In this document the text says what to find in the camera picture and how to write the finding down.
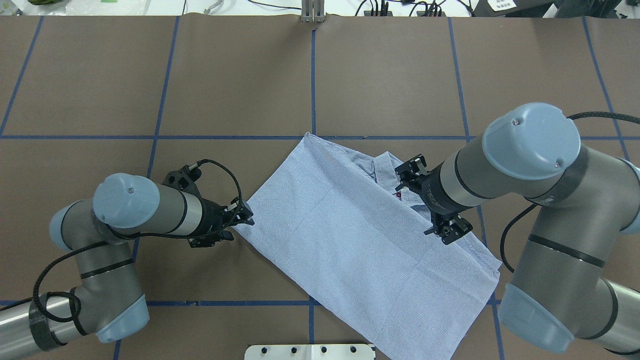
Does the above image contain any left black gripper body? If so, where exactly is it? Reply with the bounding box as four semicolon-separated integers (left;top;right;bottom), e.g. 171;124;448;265
189;199;234;248

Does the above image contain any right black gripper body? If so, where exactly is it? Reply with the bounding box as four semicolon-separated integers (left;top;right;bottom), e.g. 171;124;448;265
418;167;470;223

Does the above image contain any light blue striped shirt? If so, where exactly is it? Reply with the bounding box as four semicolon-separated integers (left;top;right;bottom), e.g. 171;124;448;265
235;133;502;360

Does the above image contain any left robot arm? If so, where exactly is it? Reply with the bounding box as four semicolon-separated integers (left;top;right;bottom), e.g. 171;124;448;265
1;166;254;360

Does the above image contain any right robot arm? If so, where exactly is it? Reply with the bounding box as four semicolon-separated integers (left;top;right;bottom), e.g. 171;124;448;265
395;102;640;360

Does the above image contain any green cloth pouch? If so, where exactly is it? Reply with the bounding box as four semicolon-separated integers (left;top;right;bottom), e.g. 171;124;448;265
27;0;64;6

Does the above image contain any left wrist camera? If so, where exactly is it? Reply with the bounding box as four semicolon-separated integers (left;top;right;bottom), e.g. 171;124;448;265
161;164;202;199

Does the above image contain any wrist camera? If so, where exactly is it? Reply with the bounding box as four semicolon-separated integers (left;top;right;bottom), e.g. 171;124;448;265
161;164;202;199
423;212;473;245

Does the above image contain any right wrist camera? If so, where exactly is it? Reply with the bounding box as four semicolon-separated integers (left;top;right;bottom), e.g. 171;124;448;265
423;212;473;245

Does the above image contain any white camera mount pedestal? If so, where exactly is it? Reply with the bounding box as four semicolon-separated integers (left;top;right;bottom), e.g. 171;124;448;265
244;343;377;360

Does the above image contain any aluminium frame post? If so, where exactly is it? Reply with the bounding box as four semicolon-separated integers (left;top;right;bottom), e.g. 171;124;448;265
301;0;326;24

